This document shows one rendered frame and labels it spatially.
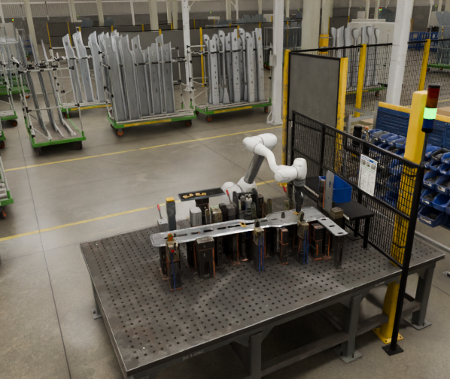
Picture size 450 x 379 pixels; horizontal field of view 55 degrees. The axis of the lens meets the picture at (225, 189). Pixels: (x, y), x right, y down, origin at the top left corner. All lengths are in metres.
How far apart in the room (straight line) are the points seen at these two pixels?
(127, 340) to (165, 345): 0.24
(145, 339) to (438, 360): 2.27
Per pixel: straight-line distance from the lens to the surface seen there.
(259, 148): 3.59
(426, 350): 3.97
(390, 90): 7.59
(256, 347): 3.04
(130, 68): 9.95
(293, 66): 6.16
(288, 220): 3.41
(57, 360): 3.91
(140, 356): 2.70
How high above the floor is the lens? 2.53
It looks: 23 degrees down
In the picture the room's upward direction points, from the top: 2 degrees counter-clockwise
